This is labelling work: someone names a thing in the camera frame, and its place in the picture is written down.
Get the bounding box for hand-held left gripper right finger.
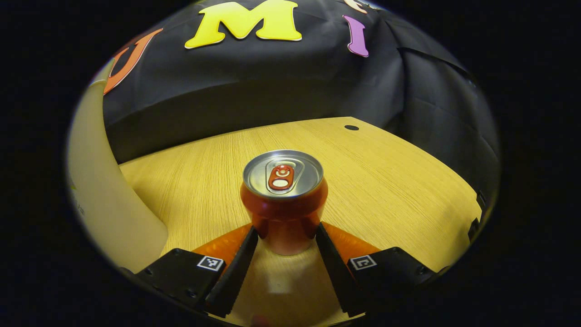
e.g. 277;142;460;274
315;222;440;318

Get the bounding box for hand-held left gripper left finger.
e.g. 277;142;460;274
135;223;259;318

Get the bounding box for red pop can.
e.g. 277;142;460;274
240;150;329;256

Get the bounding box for white desktop garbage bin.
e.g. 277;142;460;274
67;61;168;274

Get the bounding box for black backdrop cloth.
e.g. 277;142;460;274
93;0;500;205

